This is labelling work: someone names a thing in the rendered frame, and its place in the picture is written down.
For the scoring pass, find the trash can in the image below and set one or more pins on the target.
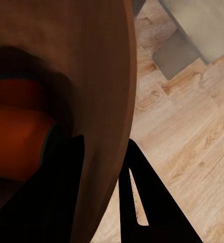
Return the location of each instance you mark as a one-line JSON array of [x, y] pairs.
[[85, 52]]

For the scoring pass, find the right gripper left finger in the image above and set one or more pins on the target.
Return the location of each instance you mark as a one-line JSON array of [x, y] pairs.
[[42, 210]]

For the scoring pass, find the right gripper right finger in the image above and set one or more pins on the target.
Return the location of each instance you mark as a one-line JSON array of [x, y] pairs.
[[167, 223]]

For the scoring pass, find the can of soda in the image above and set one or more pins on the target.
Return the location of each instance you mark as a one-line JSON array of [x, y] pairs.
[[23, 90], [28, 138]]

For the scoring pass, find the coffee table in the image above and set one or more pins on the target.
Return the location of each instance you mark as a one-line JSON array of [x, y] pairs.
[[199, 33]]

